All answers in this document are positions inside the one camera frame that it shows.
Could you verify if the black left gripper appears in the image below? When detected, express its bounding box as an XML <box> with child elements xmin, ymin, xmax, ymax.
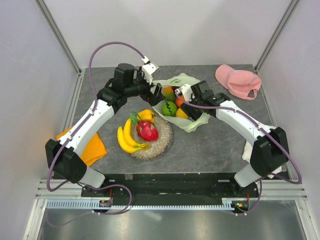
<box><xmin>124</xmin><ymin>66</ymin><xmax>165</xmax><ymax>106</ymax></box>

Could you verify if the yellow fake bell pepper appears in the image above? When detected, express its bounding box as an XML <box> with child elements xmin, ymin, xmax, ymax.
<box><xmin>137</xmin><ymin>109</ymin><xmax>156</xmax><ymax>123</ymax></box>

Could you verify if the translucent green plastic bag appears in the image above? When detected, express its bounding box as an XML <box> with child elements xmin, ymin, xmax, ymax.
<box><xmin>152</xmin><ymin>73</ymin><xmax>211</xmax><ymax>133</ymax></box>

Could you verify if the red fake dragon fruit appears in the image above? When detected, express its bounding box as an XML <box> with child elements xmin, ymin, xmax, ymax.
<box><xmin>130</xmin><ymin>111</ymin><xmax>159</xmax><ymax>142</ymax></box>

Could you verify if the yellow fake banana bunch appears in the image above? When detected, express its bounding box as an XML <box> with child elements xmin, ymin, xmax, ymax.
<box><xmin>117</xmin><ymin>118</ymin><xmax>150</xmax><ymax>154</ymax></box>

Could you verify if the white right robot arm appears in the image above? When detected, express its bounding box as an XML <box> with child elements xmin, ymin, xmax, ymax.
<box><xmin>174</xmin><ymin>80</ymin><xmax>290</xmax><ymax>197</ymax></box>

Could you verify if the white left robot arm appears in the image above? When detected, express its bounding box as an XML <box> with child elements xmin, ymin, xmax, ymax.
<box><xmin>45</xmin><ymin>62</ymin><xmax>164</xmax><ymax>197</ymax></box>

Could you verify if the orange green fake mango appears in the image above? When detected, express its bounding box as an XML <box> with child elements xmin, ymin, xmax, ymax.
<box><xmin>163</xmin><ymin>86</ymin><xmax>176</xmax><ymax>102</ymax></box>

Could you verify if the green fake apple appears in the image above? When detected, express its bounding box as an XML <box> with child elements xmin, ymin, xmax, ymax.
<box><xmin>161</xmin><ymin>101</ymin><xmax>177</xmax><ymax>117</ymax></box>

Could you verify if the orange fake orange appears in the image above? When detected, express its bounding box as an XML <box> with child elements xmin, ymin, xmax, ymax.
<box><xmin>175</xmin><ymin>95</ymin><xmax>185</xmax><ymax>108</ymax></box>

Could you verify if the yellow fake lemon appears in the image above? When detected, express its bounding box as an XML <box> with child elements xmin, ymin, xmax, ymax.
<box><xmin>175</xmin><ymin>108</ymin><xmax>189</xmax><ymax>119</ymax></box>

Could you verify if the pink baseball cap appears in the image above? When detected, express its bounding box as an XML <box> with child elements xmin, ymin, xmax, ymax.
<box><xmin>215</xmin><ymin>64</ymin><xmax>262</xmax><ymax>101</ymax></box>

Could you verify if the speckled glass plate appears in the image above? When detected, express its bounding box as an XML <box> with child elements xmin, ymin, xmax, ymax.
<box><xmin>128</xmin><ymin>115</ymin><xmax>174</xmax><ymax>161</ymax></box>

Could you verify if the white folded towel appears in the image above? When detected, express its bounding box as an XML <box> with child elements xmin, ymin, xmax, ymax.
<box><xmin>242</xmin><ymin>127</ymin><xmax>289</xmax><ymax>177</ymax></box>

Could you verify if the orange cloth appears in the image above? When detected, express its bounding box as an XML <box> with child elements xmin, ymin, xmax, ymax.
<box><xmin>56</xmin><ymin>126</ymin><xmax>108</xmax><ymax>168</ymax></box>

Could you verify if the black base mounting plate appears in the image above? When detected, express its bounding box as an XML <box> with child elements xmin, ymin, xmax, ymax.
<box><xmin>81</xmin><ymin>173</ymin><xmax>259</xmax><ymax>204</ymax></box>

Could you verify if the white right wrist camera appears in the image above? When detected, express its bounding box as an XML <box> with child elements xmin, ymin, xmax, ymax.
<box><xmin>174</xmin><ymin>84</ymin><xmax>193</xmax><ymax>102</ymax></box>

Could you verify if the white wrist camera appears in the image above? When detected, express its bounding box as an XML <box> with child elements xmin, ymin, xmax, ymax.
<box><xmin>141</xmin><ymin>56</ymin><xmax>159</xmax><ymax>85</ymax></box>
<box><xmin>174</xmin><ymin>84</ymin><xmax>193</xmax><ymax>102</ymax></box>

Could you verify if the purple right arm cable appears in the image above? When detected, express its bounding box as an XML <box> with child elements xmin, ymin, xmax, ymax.
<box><xmin>174</xmin><ymin>89</ymin><xmax>303</xmax><ymax>216</ymax></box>

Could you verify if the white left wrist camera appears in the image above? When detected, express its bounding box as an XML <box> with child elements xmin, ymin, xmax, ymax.
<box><xmin>141</xmin><ymin>56</ymin><xmax>159</xmax><ymax>85</ymax></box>

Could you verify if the grey slotted cable duct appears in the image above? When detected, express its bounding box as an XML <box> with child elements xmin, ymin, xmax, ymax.
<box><xmin>46</xmin><ymin>199</ymin><xmax>235</xmax><ymax>211</ymax></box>

